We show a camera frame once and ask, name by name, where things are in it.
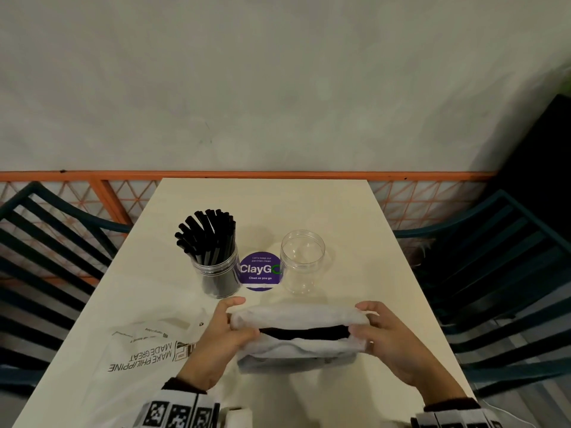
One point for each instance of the person's right hand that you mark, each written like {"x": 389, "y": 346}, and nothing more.
{"x": 401, "y": 347}

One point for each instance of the person's left hand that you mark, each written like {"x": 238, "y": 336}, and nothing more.
{"x": 209, "y": 347}

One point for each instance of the person's left thumb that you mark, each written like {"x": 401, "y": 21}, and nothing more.
{"x": 229, "y": 304}

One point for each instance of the person's right thumb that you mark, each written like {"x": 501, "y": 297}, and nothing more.
{"x": 371, "y": 307}

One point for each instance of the white bag of black straws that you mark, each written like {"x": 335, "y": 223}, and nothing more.
{"x": 299, "y": 316}

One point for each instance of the clear plastic jar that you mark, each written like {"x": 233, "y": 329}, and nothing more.
{"x": 302, "y": 267}
{"x": 218, "y": 280}

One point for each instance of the round purple sticker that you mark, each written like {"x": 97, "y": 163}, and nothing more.
{"x": 261, "y": 271}

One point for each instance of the bunch of black straws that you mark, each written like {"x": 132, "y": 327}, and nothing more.
{"x": 207, "y": 236}

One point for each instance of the white printed plastic bag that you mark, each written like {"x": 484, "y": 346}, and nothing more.
{"x": 142, "y": 347}

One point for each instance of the black white marker wristband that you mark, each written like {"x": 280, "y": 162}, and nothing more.
{"x": 178, "y": 414}
{"x": 455, "y": 418}

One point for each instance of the teal metal chair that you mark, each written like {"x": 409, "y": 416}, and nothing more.
{"x": 49, "y": 271}
{"x": 499, "y": 285}

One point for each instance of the orange mesh railing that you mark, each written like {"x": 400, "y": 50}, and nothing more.
{"x": 267, "y": 175}

